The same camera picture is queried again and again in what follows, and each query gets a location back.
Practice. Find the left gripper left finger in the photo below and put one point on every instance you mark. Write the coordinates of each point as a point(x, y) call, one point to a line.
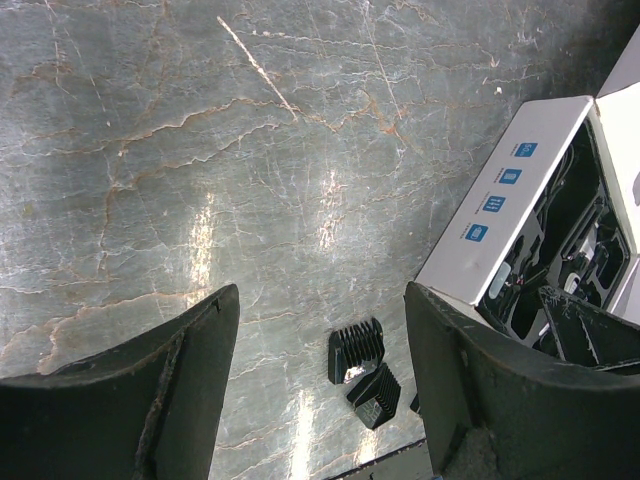
point(148, 408)

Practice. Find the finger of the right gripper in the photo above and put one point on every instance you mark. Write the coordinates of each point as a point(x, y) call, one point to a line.
point(580, 333)

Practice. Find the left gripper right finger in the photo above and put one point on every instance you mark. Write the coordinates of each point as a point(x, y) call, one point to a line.
point(494, 408)

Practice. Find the black comb attachment with brush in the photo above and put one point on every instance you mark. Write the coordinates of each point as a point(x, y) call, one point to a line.
point(355, 351)

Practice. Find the black plastic tray insert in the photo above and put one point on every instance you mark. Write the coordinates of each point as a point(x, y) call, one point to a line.
point(572, 240)

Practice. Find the white cardboard box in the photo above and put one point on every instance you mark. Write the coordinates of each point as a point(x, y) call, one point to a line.
point(476, 241)

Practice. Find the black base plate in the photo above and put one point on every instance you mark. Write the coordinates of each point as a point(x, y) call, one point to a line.
point(411, 462)

